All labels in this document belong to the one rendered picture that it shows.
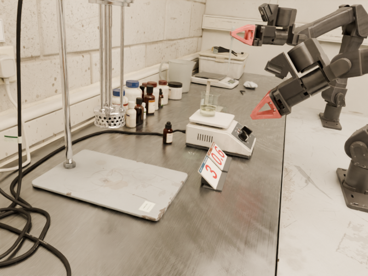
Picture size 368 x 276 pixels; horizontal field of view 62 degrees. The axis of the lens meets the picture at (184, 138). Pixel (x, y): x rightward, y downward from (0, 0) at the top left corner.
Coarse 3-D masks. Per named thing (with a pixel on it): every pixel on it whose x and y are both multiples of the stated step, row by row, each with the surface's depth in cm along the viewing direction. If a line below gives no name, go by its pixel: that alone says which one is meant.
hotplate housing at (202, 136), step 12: (192, 132) 90; (204, 132) 89; (216, 132) 88; (228, 132) 88; (192, 144) 92; (204, 144) 90; (216, 144) 89; (228, 144) 88; (240, 144) 87; (252, 144) 92; (240, 156) 88
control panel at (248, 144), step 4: (236, 124) 96; (236, 128) 93; (240, 128) 95; (232, 132) 89; (236, 132) 91; (240, 132) 93; (236, 136) 88; (248, 136) 94; (252, 136) 96; (240, 140) 88; (248, 140) 91; (252, 140) 93; (244, 144) 87; (248, 144) 89
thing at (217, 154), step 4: (216, 148) 86; (212, 152) 82; (216, 152) 84; (220, 152) 86; (212, 156) 81; (216, 156) 82; (220, 156) 84; (224, 156) 86; (216, 160) 81; (220, 160) 82; (220, 164) 81
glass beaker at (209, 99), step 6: (204, 90) 93; (210, 90) 94; (204, 96) 90; (210, 96) 89; (216, 96) 90; (204, 102) 91; (210, 102) 90; (216, 102) 91; (204, 108) 91; (210, 108) 91; (216, 108) 93; (204, 114) 92; (210, 114) 92
